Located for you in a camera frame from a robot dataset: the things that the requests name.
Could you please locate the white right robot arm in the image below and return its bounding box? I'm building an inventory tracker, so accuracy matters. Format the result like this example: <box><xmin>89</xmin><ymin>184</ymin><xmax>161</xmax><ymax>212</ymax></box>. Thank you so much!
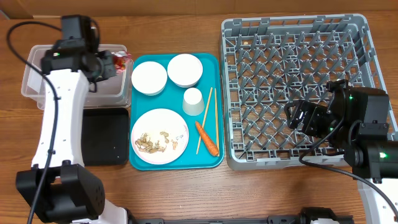
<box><xmin>284</xmin><ymin>80</ymin><xmax>397</xmax><ymax>223</ymax></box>

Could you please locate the right wooden chopstick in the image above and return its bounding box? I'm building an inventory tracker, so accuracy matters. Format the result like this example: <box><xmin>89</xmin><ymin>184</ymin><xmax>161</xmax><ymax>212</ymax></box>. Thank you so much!
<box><xmin>214</xmin><ymin>88</ymin><xmax>220</xmax><ymax>157</ymax></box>

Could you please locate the black tray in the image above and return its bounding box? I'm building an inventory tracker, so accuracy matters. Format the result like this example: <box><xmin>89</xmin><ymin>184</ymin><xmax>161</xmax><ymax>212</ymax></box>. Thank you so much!
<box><xmin>81</xmin><ymin>108</ymin><xmax>130</xmax><ymax>166</ymax></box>

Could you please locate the white cup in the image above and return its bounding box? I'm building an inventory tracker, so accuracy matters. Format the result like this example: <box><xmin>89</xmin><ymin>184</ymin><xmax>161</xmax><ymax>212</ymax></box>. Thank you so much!
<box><xmin>182</xmin><ymin>88</ymin><xmax>204</xmax><ymax>116</ymax></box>

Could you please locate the clear plastic bin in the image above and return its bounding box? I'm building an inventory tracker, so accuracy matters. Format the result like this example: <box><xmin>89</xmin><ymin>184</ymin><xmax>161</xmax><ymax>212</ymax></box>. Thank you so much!
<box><xmin>21</xmin><ymin>44</ymin><xmax>133</xmax><ymax>110</ymax></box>

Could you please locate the grey dishwasher rack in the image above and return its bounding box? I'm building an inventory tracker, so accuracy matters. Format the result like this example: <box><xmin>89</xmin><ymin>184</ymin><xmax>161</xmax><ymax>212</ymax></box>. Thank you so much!
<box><xmin>220</xmin><ymin>14</ymin><xmax>386</xmax><ymax>170</ymax></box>

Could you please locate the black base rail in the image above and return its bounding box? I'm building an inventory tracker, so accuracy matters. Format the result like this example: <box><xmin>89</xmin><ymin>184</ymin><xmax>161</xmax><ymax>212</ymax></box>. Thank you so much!
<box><xmin>135</xmin><ymin>207</ymin><xmax>354</xmax><ymax>224</ymax></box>

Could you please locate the left wooden chopstick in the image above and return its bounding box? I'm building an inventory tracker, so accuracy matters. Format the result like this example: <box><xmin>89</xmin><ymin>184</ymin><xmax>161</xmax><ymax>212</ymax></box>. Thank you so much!
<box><xmin>196</xmin><ymin>87</ymin><xmax>213</xmax><ymax>155</ymax></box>

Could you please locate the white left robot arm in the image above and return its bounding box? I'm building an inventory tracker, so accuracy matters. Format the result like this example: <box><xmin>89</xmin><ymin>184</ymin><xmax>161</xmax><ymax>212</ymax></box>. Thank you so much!
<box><xmin>16</xmin><ymin>15</ymin><xmax>136</xmax><ymax>223</ymax></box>

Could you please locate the pink bowl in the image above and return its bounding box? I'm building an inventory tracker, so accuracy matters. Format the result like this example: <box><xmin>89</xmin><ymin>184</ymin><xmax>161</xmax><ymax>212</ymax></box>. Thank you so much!
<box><xmin>167</xmin><ymin>54</ymin><xmax>203</xmax><ymax>88</ymax></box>

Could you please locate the pale green bowl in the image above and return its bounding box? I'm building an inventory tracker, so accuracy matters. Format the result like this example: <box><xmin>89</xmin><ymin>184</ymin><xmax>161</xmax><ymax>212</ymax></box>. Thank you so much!
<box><xmin>131</xmin><ymin>61</ymin><xmax>168</xmax><ymax>96</ymax></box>

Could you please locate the orange carrot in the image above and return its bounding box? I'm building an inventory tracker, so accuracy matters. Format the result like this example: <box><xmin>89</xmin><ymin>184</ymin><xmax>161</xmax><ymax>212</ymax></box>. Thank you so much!
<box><xmin>195</xmin><ymin>121</ymin><xmax>220</xmax><ymax>156</ymax></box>

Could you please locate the red foil wrapper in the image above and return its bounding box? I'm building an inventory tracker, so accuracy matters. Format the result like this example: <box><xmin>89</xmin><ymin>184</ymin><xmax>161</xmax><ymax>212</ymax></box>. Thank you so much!
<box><xmin>113</xmin><ymin>51</ymin><xmax>132</xmax><ymax>73</ymax></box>

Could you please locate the teal serving tray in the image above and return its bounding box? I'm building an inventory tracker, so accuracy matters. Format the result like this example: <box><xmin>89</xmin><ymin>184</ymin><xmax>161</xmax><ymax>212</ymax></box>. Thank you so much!
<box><xmin>129</xmin><ymin>53</ymin><xmax>224</xmax><ymax>170</ymax></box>

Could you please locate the wooden chopstick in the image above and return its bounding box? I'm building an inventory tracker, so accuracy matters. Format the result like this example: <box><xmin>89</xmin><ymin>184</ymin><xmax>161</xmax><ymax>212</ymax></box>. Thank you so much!
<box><xmin>214</xmin><ymin>88</ymin><xmax>220</xmax><ymax>157</ymax></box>
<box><xmin>196</xmin><ymin>87</ymin><xmax>213</xmax><ymax>155</ymax></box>

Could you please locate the white plate with food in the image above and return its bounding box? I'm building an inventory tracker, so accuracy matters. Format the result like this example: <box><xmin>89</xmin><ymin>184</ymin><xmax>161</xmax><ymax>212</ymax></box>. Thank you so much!
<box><xmin>131</xmin><ymin>108</ymin><xmax>190</xmax><ymax>165</ymax></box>

